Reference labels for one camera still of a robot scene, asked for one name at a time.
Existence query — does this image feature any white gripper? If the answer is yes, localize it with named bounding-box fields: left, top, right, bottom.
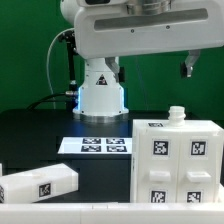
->
left=74, top=0, right=224, bottom=83

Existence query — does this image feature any small white cabinet door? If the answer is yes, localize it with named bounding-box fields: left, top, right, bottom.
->
left=137, top=134, right=180, bottom=203

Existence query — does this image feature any white cabinet body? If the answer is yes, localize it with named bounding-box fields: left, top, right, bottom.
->
left=130, top=106, right=224, bottom=203

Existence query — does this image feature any long white cabinet top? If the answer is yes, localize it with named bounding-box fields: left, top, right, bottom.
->
left=0, top=163, right=79, bottom=204

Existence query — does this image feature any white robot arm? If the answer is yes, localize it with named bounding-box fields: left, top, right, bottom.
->
left=60, top=0, right=224, bottom=122

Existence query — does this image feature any white base tag plate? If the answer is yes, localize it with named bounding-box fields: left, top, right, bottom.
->
left=58, top=137, right=132, bottom=155

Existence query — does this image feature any white workspace fence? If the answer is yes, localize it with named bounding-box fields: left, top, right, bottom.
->
left=0, top=198, right=224, bottom=224

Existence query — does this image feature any black camera stand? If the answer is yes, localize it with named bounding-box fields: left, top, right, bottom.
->
left=58, top=29, right=78, bottom=103

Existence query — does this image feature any grey camera cable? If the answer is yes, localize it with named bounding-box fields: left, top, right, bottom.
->
left=45, top=27, right=76, bottom=97

